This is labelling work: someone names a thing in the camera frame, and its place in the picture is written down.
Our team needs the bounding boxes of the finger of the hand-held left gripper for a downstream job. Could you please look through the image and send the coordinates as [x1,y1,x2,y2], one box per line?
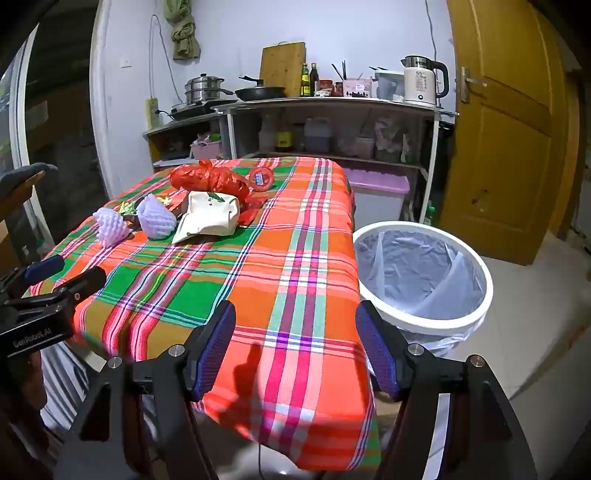
[23,255,65,284]
[28,266,108,309]

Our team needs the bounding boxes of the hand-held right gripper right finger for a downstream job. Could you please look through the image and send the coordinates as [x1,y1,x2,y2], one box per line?
[355,299,539,480]

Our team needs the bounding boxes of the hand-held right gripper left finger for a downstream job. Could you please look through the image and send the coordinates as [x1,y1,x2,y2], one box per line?
[54,299,238,480]

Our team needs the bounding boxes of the purple foam fruit net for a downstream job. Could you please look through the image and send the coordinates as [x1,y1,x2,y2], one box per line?
[93,208,129,246]
[137,194,178,240]

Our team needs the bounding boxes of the white trash bin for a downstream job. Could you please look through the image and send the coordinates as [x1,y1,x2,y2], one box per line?
[353,222,495,361]

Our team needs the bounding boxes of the white paper bag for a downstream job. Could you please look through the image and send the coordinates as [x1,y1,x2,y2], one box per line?
[172,190,242,244]

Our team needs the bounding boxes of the red snack packet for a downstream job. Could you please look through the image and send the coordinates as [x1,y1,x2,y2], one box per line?
[238,203,266,228]

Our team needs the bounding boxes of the red plastic bag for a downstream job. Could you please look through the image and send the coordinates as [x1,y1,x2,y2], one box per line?
[170,159,266,208]

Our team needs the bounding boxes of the red round tin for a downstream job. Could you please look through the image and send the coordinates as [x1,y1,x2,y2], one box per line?
[249,167,274,191]

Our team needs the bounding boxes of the clear bin liner bag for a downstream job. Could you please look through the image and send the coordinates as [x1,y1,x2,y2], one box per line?
[358,228,485,361]

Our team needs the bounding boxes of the dark grey padded seat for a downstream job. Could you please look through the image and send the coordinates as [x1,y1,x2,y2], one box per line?
[0,163,59,195]

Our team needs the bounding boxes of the plaid tablecloth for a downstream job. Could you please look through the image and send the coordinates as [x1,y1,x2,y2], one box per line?
[23,156,382,472]

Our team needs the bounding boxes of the white framed glass door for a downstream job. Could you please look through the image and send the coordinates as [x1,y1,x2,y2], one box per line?
[0,23,114,250]

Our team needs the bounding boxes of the purple lid storage box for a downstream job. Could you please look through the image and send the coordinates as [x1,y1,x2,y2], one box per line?
[344,167,411,227]

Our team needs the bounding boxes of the pink plastic basket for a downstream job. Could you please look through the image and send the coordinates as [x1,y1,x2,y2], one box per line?
[191,138,222,160]

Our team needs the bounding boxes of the small wooden shelf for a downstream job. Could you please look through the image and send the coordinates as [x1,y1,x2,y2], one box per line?
[142,113,232,169]

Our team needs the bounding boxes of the black induction cooker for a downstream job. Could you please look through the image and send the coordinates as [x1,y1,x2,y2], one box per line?
[168,99,236,121]

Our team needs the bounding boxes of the crumpled plastic bags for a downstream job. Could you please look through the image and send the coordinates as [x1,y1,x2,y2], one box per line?
[374,117,407,162]

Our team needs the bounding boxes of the clear plastic bottle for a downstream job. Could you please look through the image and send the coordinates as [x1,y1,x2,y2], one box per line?
[259,115,277,153]

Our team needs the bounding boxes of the dark liquid jug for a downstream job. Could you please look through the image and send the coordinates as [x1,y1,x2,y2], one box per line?
[302,117,334,153]

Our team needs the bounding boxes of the steel steamer pot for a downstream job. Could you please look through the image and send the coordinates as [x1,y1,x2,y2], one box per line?
[185,73,238,104]

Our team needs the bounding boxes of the yellow wooden door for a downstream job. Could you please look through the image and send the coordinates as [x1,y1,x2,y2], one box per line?
[438,0,583,266]

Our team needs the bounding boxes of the black frying pan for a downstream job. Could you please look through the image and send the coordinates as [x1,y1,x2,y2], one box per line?
[235,75,287,102]

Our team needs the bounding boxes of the pink utensil box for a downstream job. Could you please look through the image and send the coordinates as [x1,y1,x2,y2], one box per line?
[342,78,374,99]

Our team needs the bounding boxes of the clear plastic container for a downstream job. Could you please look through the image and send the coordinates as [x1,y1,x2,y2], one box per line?
[373,69,406,100]

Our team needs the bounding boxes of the hanging green cloth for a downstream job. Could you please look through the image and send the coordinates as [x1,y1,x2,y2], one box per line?
[164,0,201,61]

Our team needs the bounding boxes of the white electric kettle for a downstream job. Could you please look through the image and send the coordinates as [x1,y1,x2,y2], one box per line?
[401,54,450,108]

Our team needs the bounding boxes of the wooden cutting board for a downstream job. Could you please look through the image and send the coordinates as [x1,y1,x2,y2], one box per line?
[259,41,307,97]

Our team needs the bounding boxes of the thin wall cable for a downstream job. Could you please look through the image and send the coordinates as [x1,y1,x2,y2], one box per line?
[148,14,185,104]

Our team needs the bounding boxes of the large metal frame shelf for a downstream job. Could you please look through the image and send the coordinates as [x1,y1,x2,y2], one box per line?
[210,97,460,224]

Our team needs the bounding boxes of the metal door handle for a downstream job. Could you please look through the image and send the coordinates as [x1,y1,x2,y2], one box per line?
[460,67,488,103]

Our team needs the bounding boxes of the kettle power cable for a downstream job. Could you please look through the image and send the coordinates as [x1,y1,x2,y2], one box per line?
[425,0,439,61]

